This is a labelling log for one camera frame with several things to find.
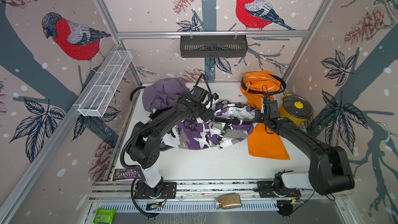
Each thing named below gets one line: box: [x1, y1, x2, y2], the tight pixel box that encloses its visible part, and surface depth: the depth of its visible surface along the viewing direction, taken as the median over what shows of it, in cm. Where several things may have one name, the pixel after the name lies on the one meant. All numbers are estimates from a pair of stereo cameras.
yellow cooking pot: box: [279, 93, 307, 126], surface depth 91 cm
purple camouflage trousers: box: [160, 100, 257, 150], surface depth 90 cm
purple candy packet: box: [112, 168, 140, 181], surface depth 79 cm
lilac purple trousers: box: [141, 77, 191, 112], surface depth 108 cm
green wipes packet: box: [92, 207, 118, 224], surface depth 68 cm
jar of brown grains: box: [215, 192, 242, 210], surface depth 68 cm
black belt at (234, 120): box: [213, 116, 256, 125], surface depth 87 cm
